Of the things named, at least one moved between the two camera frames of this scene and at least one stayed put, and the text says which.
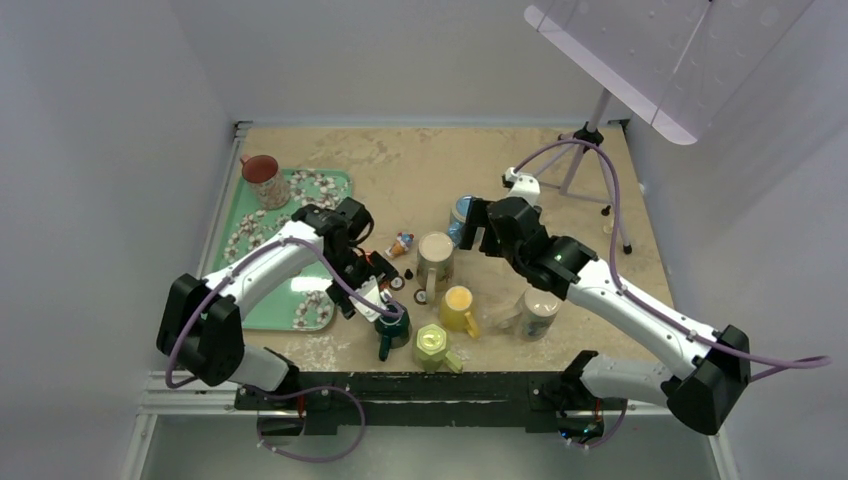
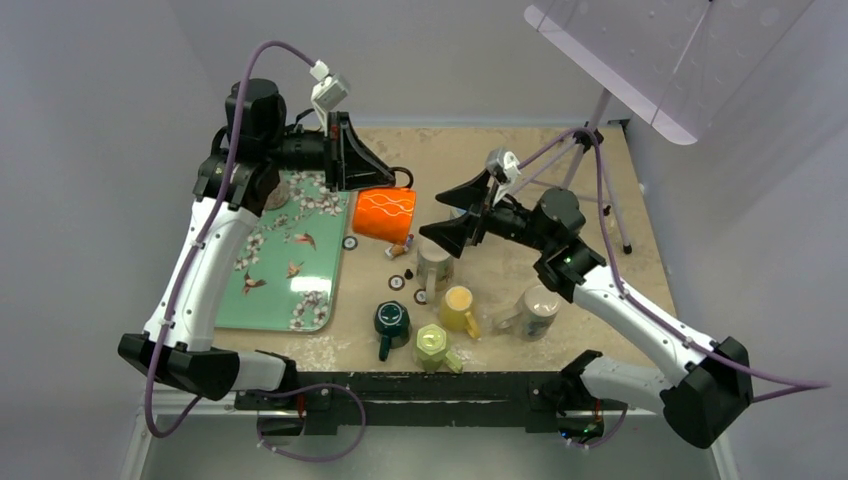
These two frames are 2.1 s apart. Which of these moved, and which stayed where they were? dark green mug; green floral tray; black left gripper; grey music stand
Moved: black left gripper
Stayed: grey music stand; green floral tray; dark green mug
